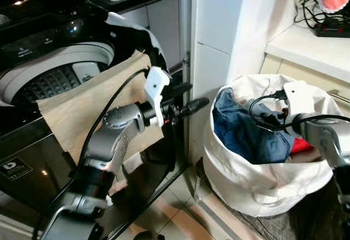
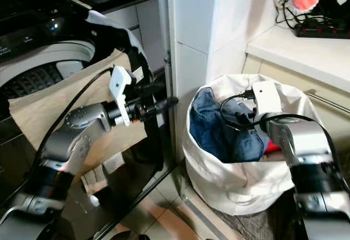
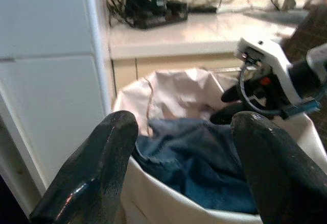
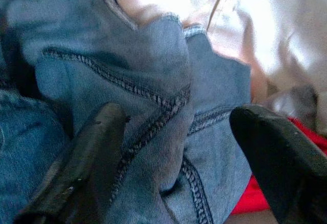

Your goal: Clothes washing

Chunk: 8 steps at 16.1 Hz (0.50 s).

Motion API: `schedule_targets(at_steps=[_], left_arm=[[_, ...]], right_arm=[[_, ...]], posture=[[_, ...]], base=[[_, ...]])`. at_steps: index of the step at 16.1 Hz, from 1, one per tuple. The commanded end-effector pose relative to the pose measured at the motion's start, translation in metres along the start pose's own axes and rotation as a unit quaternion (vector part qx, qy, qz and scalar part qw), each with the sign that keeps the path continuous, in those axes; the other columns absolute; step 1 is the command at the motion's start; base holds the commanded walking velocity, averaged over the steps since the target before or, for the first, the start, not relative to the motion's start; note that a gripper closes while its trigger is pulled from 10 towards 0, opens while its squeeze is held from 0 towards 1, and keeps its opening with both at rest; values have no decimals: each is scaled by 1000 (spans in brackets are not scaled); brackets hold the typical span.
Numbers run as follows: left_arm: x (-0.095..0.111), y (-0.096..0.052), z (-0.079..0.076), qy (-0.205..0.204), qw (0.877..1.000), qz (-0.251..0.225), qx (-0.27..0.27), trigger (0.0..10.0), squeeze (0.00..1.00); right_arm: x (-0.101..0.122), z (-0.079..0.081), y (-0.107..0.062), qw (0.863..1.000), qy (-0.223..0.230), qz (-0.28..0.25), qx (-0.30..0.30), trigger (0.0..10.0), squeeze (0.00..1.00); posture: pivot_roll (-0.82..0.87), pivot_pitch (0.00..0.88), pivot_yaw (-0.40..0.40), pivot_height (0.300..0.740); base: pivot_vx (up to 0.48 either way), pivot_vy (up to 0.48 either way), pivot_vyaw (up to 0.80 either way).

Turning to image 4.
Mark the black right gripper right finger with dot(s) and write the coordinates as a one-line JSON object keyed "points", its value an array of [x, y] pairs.
{"points": [[283, 162]]}

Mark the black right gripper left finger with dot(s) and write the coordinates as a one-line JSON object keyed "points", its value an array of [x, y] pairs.
{"points": [[89, 157]]}

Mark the blue denim jeans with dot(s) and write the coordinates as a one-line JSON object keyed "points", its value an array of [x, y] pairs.
{"points": [[143, 101]]}

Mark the red garment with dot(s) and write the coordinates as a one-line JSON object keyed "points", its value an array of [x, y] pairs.
{"points": [[255, 196]]}

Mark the pale pink white garment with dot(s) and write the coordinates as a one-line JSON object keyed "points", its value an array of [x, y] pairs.
{"points": [[255, 25]]}

